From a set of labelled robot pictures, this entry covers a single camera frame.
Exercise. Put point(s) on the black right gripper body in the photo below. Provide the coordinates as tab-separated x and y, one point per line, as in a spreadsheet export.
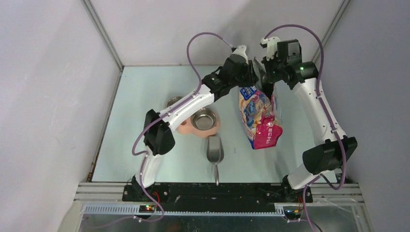
273	68

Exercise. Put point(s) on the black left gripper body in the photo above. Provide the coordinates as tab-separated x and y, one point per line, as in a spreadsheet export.
243	79

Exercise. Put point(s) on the colourful cat food bag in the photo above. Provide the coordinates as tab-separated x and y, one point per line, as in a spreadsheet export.
261	116

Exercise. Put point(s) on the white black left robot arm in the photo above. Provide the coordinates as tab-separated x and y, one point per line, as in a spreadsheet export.
159	126

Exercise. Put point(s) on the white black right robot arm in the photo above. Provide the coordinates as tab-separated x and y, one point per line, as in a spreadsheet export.
333	148

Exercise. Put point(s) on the pink double pet bowl stand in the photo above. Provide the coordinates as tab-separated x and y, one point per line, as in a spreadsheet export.
186	127

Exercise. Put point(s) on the metal food scoop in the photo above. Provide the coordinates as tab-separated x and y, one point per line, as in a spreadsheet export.
215	155

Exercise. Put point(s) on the steel bowl near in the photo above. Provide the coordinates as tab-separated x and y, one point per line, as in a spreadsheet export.
204	119

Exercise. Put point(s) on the steel bowl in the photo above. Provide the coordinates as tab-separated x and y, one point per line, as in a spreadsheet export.
172	101
204	119

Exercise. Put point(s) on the steel bowl far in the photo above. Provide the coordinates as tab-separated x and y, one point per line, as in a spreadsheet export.
172	101

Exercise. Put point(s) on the right controller board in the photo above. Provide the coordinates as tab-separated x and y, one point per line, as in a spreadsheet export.
293	214

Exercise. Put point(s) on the controller board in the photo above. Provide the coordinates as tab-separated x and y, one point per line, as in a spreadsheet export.
293	214
147	208

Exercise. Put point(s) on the left controller board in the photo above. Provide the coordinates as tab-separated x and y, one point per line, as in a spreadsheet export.
147	208

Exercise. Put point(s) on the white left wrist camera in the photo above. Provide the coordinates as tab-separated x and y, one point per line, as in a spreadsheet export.
241	50

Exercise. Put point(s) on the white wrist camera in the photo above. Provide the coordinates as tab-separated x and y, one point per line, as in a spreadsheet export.
271	45
241	50

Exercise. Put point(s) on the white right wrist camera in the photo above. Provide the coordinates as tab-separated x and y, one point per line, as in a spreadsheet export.
271	45

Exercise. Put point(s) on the aluminium frame rail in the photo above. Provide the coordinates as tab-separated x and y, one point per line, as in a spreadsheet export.
118	198

